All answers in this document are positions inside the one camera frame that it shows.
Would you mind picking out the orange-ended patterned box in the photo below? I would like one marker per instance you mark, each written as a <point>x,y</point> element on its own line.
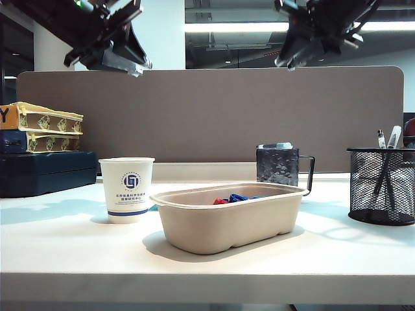
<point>48,120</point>

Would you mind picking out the small teal object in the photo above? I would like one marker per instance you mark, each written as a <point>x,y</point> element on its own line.
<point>153,207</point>

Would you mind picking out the dark blue case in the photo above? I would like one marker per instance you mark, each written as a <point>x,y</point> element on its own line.
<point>48,175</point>

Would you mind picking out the brown desk partition panel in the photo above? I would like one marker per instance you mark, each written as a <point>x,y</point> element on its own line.
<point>210,116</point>

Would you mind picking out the red ceiling sign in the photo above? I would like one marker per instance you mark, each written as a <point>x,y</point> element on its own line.
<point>272,54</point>

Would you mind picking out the black mesh pen holder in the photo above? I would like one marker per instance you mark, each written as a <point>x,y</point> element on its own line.
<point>363,194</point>

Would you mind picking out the red binder clip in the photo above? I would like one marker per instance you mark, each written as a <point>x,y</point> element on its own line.
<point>220,201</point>

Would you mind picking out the dark textured mug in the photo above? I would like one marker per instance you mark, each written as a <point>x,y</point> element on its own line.
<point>275,168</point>

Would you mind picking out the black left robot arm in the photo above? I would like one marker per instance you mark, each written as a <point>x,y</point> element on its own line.
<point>58,16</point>

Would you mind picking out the red office chair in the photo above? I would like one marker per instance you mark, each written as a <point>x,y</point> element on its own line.
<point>410,129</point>

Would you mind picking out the beige pulp food tray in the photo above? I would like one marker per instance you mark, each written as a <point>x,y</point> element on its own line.
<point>227,226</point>

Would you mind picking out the white ceiling light strip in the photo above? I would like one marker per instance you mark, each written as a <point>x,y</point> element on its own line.
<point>233,27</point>

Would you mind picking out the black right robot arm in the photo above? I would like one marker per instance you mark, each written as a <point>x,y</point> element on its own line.
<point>356,9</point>

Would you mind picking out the white printed paper cup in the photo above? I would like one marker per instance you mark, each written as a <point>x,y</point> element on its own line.
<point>128,194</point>

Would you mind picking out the clear gel pen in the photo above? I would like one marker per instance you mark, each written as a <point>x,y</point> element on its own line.
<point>285,145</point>
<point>380,140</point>

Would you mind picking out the pens in holder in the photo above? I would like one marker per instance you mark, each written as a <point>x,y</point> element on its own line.
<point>394,136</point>

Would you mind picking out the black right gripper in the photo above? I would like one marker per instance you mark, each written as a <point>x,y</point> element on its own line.
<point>311,16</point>

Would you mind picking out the blue-ended patterned box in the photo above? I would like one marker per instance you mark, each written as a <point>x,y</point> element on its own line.
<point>48,143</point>

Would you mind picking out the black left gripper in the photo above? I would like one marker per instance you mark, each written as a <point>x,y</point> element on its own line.
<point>107,29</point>

